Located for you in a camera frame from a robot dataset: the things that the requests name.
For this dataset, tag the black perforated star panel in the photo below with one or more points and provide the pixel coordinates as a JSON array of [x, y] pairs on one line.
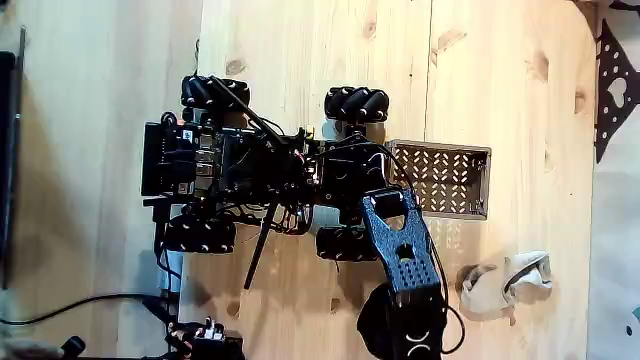
[[604, 85]]

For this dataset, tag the black antenna rod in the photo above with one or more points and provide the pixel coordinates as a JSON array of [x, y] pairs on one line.
[[261, 250], [247, 111]]

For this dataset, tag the black flat panel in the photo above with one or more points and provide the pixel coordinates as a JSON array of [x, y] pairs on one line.
[[6, 175]]

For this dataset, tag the black mobile robot chassis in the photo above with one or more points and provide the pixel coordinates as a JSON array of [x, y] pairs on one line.
[[250, 170]]

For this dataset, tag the brown perforated plastic basket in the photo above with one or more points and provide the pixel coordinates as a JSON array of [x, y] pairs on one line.
[[481, 170]]

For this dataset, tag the white printed cloth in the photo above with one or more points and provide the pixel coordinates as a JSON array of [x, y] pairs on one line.
[[615, 225]]

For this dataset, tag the black round knob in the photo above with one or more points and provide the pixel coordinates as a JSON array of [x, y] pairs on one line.
[[73, 346]]

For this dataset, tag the white sock with dark stripe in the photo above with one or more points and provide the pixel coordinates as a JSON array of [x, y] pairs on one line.
[[480, 300]]

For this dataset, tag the circuit board with silver ports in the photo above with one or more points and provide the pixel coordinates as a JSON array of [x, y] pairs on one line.
[[205, 160]]

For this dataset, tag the black mecanum wheel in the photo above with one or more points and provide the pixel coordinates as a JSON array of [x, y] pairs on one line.
[[235, 92], [200, 235], [347, 245], [357, 105]]

